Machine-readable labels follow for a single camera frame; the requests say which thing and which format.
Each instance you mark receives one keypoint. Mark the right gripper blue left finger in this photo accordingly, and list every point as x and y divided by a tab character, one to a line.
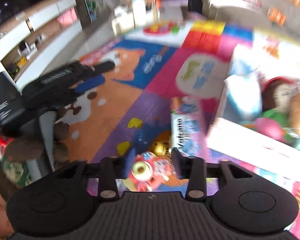
129	159

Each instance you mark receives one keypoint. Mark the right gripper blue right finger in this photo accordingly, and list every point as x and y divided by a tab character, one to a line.
179	163

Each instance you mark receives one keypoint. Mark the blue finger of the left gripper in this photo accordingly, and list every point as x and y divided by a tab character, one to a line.
85	85

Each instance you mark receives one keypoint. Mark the red yellow toy keychain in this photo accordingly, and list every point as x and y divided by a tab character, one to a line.
149	169

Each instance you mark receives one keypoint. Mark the pink Volcano card pack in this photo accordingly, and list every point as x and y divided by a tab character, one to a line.
188	128

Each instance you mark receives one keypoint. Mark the blue white tissue pack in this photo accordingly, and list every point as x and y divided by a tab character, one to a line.
244	90

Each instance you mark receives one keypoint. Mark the pink teal squishy toy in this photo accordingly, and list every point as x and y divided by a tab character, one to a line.
272	129

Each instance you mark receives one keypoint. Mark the crochet doll red hat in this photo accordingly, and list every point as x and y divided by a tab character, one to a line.
276	99

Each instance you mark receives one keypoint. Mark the hand in brown glove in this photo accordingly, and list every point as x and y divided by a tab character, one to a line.
14	174

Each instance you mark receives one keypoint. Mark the colourful cartoon play mat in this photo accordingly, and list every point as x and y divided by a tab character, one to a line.
154	64

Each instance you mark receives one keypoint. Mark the pink open gift box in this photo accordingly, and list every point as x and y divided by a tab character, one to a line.
239	139

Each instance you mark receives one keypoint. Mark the white cup holder box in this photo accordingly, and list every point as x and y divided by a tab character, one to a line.
122	20

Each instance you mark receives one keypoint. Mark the white thermos bottle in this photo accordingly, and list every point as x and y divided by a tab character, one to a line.
139	12

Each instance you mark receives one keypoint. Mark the orange clownfish plush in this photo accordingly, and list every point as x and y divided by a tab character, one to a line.
276	16

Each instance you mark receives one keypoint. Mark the white wall shelf unit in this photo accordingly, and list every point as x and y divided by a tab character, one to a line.
31	40

